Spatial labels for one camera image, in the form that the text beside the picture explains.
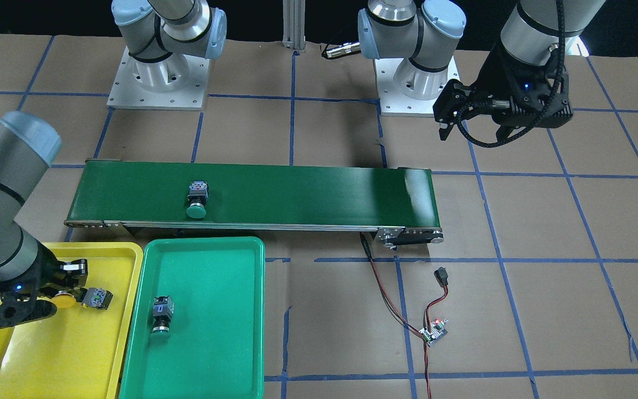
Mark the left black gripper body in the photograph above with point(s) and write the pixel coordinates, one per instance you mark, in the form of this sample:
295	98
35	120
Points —
494	73

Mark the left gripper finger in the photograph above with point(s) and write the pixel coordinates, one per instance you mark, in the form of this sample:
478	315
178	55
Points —
445	130
503	133

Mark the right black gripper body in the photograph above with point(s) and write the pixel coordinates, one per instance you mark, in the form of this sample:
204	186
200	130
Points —
46	270

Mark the green push button switch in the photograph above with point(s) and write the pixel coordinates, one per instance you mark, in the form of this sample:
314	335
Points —
197	197

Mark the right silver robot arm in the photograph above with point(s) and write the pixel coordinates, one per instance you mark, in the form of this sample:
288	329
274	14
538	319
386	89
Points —
154	30

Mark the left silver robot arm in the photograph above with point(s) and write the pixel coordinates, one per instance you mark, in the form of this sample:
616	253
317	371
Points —
428	36

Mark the green conveyor belt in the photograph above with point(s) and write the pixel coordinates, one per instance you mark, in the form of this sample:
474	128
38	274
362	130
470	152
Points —
396	206

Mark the yellow tray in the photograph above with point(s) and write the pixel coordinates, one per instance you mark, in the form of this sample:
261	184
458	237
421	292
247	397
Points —
79	352

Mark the small motor controller board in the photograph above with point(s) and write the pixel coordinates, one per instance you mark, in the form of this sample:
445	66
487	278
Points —
434	332

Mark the green tray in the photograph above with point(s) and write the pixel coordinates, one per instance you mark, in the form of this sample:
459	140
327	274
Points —
215	347

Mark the aluminium frame post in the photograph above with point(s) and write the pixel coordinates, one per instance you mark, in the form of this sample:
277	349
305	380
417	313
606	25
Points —
293	16

